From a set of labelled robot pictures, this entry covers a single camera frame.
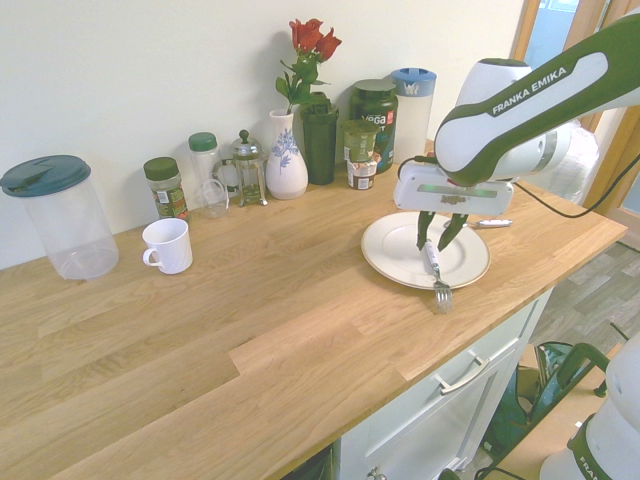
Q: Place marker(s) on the round metal cabinet knob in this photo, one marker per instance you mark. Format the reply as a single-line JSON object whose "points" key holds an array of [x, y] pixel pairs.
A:
{"points": [[376, 472]]}

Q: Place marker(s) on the red roses bunch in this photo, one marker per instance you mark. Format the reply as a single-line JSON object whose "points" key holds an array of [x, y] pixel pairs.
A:
{"points": [[312, 40]]}

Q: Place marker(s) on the dark green Vega tub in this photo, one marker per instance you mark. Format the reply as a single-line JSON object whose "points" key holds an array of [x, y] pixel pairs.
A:
{"points": [[375, 105]]}

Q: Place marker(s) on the small tub with green lid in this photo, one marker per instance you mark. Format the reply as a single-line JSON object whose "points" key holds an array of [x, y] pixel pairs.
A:
{"points": [[359, 140]]}

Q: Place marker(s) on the white plate with gold rim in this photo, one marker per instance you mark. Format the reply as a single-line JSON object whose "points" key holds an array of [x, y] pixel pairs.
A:
{"points": [[390, 245]]}

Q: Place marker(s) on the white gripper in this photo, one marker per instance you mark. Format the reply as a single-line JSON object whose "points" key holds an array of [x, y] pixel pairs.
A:
{"points": [[450, 197]]}

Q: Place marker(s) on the tan wooden robot board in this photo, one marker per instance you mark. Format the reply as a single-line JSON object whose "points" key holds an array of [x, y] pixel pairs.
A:
{"points": [[550, 425]]}

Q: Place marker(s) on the green metal clamp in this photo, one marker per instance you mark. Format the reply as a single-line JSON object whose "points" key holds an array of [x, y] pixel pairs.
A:
{"points": [[575, 360]]}

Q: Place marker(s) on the clear pitcher with blue lid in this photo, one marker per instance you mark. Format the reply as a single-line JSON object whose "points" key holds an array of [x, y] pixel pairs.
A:
{"points": [[414, 115]]}

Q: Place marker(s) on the white vase with blue flowers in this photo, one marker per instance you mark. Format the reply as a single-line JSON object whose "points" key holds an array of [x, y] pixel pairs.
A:
{"points": [[285, 170]]}

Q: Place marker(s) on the clear bottle with green lid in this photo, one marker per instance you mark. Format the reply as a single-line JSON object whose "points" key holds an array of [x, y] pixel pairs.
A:
{"points": [[204, 155]]}

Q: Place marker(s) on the wooden door frame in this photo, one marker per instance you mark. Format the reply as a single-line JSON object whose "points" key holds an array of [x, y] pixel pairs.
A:
{"points": [[605, 165]]}

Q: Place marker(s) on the small clear plastic cup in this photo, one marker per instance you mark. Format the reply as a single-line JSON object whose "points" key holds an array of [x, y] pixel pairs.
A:
{"points": [[216, 200]]}

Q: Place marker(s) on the coffee jar with green lid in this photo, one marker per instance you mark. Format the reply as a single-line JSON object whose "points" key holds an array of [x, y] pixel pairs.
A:
{"points": [[167, 192]]}

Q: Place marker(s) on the glass french press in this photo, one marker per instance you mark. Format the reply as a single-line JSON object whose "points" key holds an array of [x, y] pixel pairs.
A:
{"points": [[248, 172]]}

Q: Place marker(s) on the white ribbed mug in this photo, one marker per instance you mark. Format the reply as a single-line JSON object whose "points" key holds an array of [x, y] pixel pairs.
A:
{"points": [[170, 247]]}

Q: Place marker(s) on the dark green shaker bottle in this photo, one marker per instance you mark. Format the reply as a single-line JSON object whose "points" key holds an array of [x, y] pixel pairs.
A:
{"points": [[320, 145]]}

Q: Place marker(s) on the large clear container teal lid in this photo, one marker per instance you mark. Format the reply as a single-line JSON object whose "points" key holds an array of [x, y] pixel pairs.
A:
{"points": [[65, 220]]}

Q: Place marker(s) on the plastic wrapped white bundle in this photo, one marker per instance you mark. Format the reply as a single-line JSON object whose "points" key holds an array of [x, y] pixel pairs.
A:
{"points": [[580, 165]]}

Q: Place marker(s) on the white kitchen cabinet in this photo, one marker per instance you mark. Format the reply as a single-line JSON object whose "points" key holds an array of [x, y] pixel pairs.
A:
{"points": [[425, 415]]}

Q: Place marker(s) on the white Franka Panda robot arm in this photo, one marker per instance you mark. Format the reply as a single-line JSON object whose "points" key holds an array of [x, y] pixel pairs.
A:
{"points": [[500, 130]]}

